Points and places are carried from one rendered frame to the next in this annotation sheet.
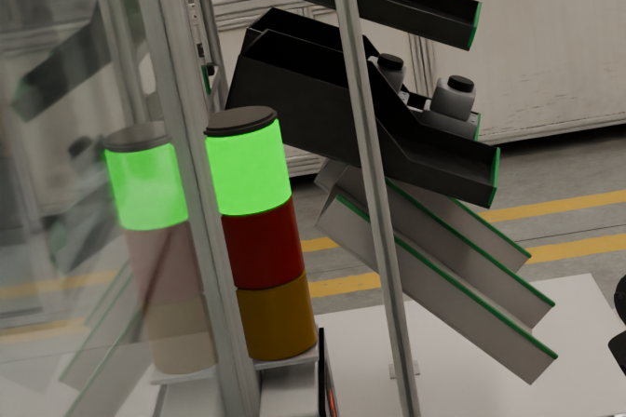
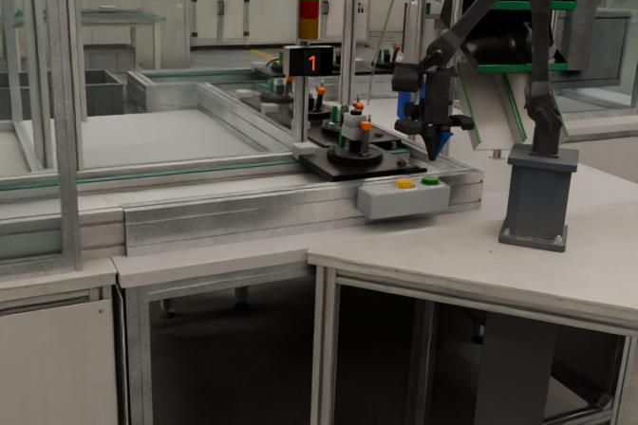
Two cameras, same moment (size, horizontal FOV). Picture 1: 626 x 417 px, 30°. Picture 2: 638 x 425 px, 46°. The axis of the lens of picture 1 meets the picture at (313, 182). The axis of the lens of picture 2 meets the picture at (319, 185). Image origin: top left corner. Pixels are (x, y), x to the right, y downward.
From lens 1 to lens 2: 1.69 m
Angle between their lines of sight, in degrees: 58
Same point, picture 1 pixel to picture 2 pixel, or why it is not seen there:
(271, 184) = not seen: outside the picture
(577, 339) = (593, 195)
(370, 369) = not seen: hidden behind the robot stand
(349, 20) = not seen: outside the picture
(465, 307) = (467, 110)
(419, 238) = (501, 94)
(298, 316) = (304, 28)
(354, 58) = (456, 1)
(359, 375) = not seen: hidden behind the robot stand
